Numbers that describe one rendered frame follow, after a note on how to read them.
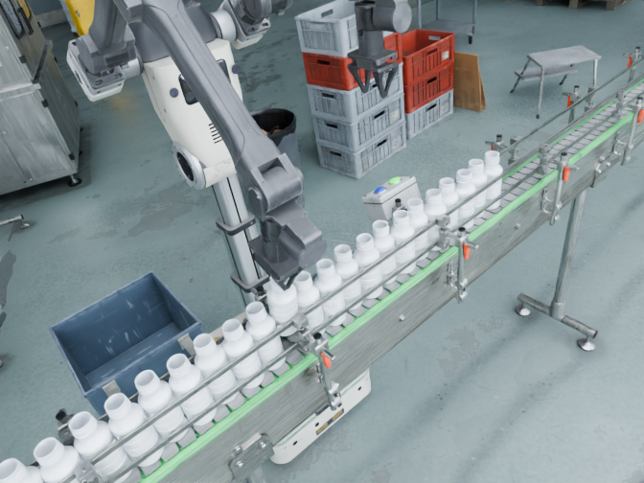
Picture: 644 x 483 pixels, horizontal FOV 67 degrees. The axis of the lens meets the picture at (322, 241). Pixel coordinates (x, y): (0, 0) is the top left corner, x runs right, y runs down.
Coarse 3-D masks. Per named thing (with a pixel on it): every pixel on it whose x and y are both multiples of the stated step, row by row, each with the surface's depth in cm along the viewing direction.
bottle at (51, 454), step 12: (48, 444) 80; (60, 444) 80; (36, 456) 77; (48, 456) 77; (60, 456) 79; (72, 456) 81; (48, 468) 78; (60, 468) 79; (72, 468) 80; (48, 480) 79; (60, 480) 79
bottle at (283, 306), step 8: (272, 280) 96; (272, 288) 95; (280, 288) 94; (288, 288) 96; (272, 296) 96; (280, 296) 96; (288, 296) 96; (296, 296) 99; (272, 304) 97; (280, 304) 96; (288, 304) 97; (296, 304) 100; (272, 312) 99; (280, 312) 98; (288, 312) 99; (296, 312) 101; (280, 320) 100; (288, 320) 100; (288, 328) 102
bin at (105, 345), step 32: (128, 288) 145; (160, 288) 149; (64, 320) 136; (96, 320) 142; (128, 320) 149; (160, 320) 156; (192, 320) 133; (64, 352) 127; (96, 352) 146; (128, 352) 152; (160, 352) 123; (192, 352) 122; (96, 384) 143; (128, 384) 120
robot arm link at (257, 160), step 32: (128, 0) 73; (160, 0) 74; (160, 32) 75; (192, 32) 75; (192, 64) 74; (224, 96) 74; (224, 128) 75; (256, 128) 75; (256, 160) 74; (288, 160) 76; (288, 192) 75
